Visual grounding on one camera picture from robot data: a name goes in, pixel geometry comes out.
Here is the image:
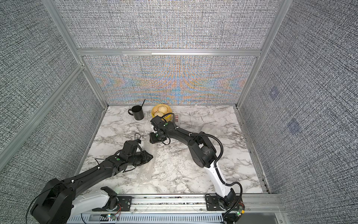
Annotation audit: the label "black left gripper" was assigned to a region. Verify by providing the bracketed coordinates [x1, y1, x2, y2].
[128, 151, 154, 167]

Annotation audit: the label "white ribbed slim vase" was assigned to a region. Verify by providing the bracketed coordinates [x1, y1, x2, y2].
[139, 144, 158, 182]

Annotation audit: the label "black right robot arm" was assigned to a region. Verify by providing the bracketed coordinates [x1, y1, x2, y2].
[150, 116, 236, 210]

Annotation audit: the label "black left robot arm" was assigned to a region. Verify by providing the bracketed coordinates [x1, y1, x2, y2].
[27, 140, 153, 224]

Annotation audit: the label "front bun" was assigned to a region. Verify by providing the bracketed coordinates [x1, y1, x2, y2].
[154, 111, 164, 117]

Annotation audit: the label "bun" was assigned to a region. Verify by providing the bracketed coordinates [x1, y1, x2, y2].
[158, 105, 168, 114]
[154, 111, 164, 117]

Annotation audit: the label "yellow steamer basket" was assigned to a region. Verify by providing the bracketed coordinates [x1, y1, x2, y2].
[151, 104, 172, 118]

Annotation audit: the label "small clear box red contents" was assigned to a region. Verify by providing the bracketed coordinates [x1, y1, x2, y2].
[174, 113, 180, 125]

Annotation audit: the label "back bun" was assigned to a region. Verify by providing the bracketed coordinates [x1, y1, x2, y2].
[158, 105, 168, 114]

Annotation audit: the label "black cup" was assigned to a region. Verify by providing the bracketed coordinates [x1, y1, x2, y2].
[128, 105, 144, 120]

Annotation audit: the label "thin black left cable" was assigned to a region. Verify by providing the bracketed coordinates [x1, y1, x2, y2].
[94, 133, 142, 166]

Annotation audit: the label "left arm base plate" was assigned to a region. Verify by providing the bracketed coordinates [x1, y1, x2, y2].
[92, 196, 133, 212]

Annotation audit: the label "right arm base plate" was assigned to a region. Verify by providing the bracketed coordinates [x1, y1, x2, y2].
[204, 194, 242, 211]

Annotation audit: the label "aluminium front rail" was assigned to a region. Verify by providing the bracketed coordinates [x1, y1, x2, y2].
[48, 194, 289, 224]

